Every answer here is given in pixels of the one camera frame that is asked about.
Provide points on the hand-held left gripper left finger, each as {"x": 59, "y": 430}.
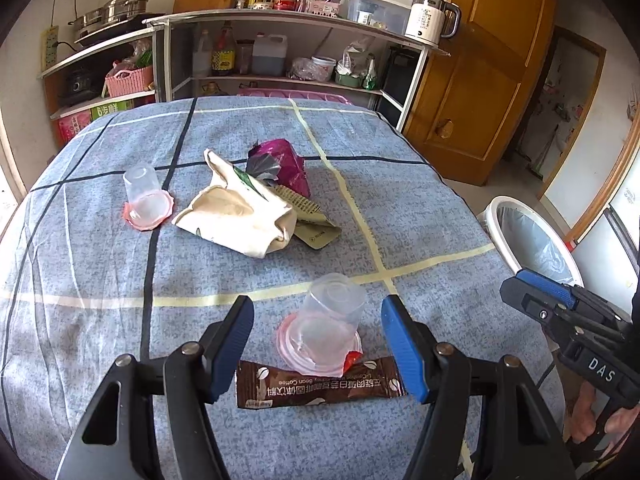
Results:
{"x": 230, "y": 340}

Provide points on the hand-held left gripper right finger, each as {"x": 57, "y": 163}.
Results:
{"x": 405, "y": 345}

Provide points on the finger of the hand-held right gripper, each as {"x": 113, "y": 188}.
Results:
{"x": 530, "y": 305}
{"x": 547, "y": 287}

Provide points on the red-lid jelly cup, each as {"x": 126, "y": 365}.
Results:
{"x": 332, "y": 300}

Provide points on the brown coffee packet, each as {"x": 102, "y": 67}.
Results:
{"x": 300, "y": 390}

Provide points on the white trash bin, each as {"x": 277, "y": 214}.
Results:
{"x": 492, "y": 220}

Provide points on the clear plastic cup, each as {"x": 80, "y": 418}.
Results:
{"x": 140, "y": 185}

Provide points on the person's right hand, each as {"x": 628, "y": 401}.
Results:
{"x": 582, "y": 415}

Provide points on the grey bin liner bag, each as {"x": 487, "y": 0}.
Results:
{"x": 535, "y": 245}

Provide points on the cream paper bag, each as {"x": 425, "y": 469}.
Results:
{"x": 235, "y": 210}

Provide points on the olive green packet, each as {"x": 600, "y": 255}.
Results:
{"x": 316, "y": 232}

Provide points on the blue plaid tablecloth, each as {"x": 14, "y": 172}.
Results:
{"x": 100, "y": 285}

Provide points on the magenta foil wrapper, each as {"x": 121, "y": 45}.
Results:
{"x": 289, "y": 160}

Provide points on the wooden door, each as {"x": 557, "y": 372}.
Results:
{"x": 480, "y": 60}

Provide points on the pink plastic tray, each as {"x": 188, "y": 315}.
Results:
{"x": 295, "y": 96}

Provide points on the green cardboard box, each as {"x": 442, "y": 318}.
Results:
{"x": 111, "y": 109}

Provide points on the pink cardboard box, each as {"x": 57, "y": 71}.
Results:
{"x": 71, "y": 128}

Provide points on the pink woven basket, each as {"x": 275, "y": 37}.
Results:
{"x": 129, "y": 81}

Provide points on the crumpled clear plastic bag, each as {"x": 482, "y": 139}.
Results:
{"x": 301, "y": 68}

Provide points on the dark plastic cup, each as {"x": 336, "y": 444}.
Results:
{"x": 244, "y": 59}

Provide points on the white plastic bottle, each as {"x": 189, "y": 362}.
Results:
{"x": 201, "y": 59}

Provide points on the soy sauce bottle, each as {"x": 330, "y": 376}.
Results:
{"x": 223, "y": 57}

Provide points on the plastic jerrycan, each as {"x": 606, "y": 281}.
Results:
{"x": 269, "y": 57}

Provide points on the white plastic jar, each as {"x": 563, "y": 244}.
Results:
{"x": 325, "y": 67}

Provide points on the white electric kettle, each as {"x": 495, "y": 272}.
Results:
{"x": 425, "y": 19}

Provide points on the black kitchen appliance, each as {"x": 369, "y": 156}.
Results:
{"x": 79, "y": 86}

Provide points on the small metal shelf unit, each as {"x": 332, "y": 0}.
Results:
{"x": 100, "y": 47}

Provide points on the clear plastic storage box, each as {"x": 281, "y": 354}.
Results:
{"x": 382, "y": 10}

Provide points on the black induction cooker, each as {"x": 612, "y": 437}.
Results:
{"x": 125, "y": 30}

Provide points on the large metal shelf unit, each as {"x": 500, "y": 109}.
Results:
{"x": 300, "y": 19}

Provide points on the red jar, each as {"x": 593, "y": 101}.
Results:
{"x": 285, "y": 1}

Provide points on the yellow power strip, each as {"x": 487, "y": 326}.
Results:
{"x": 50, "y": 47}

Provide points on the small glass jar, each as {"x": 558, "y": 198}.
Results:
{"x": 302, "y": 4}

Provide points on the pink knife holder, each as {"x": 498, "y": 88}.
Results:
{"x": 324, "y": 7}

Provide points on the steel steamer pot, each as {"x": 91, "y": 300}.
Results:
{"x": 125, "y": 7}

